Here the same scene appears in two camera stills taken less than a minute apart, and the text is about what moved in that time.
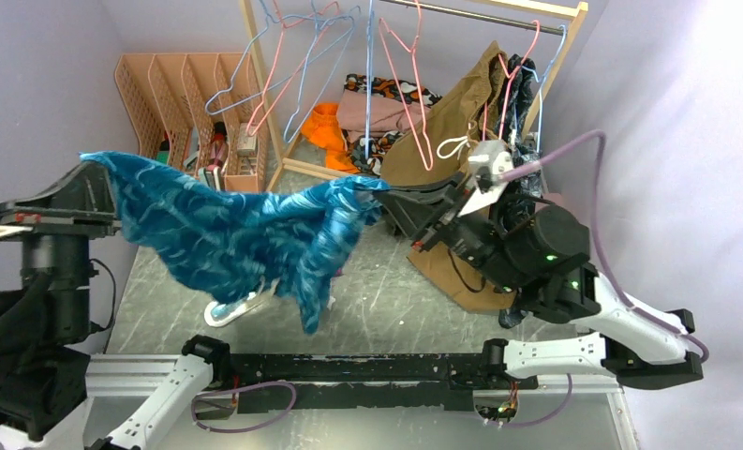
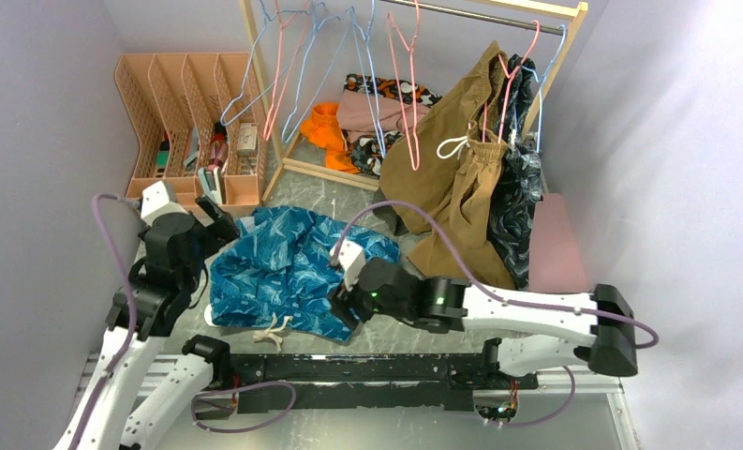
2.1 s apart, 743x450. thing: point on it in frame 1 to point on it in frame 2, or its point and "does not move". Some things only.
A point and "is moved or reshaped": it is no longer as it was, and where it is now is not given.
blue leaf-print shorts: (218, 237) is moved or reshaped
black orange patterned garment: (367, 154) does not move
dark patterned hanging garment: (515, 96) does not move
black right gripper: (413, 208) to (344, 298)
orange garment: (323, 128) does not move
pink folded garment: (358, 112) does not move
